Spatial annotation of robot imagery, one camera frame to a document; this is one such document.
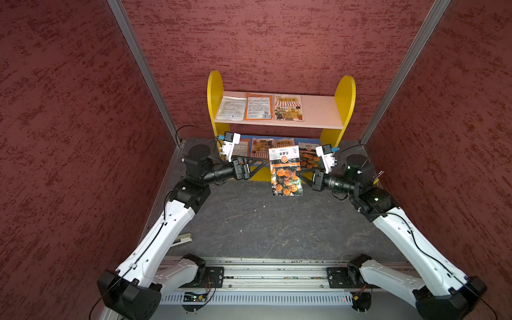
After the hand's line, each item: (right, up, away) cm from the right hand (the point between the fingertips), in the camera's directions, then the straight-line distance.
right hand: (295, 179), depth 66 cm
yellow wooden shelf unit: (-14, +24, +54) cm, 61 cm away
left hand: (-12, +5, -4) cm, 14 cm away
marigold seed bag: (-3, +2, +1) cm, 4 cm away
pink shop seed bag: (-12, +13, +34) cm, 38 cm away
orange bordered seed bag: (-21, +12, +32) cm, 40 cm away
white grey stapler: (-45, -27, +15) cm, 54 cm away
